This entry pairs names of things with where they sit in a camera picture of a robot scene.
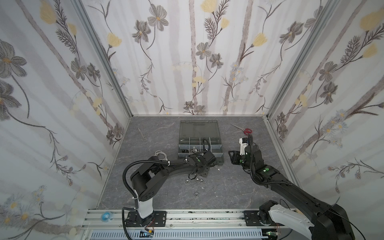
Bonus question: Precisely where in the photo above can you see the white perforated cable duct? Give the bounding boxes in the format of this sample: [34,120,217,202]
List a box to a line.
[89,229,265,240]

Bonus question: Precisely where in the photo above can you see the aluminium mounting rail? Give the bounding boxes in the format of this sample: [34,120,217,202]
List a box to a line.
[80,208,301,232]

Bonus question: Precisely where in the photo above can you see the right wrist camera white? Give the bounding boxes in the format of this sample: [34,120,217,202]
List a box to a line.
[239,138,249,156]

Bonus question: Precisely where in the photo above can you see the red handled scissors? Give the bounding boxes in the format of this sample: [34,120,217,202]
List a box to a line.
[231,124,253,135]

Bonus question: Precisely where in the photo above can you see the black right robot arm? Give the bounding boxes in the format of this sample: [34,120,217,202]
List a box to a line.
[228,135,355,240]

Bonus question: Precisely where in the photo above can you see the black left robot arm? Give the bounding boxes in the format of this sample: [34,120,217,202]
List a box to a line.
[122,138,217,240]

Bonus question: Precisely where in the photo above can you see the grey plastic organizer box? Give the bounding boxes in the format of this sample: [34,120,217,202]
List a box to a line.
[178,120,224,166]

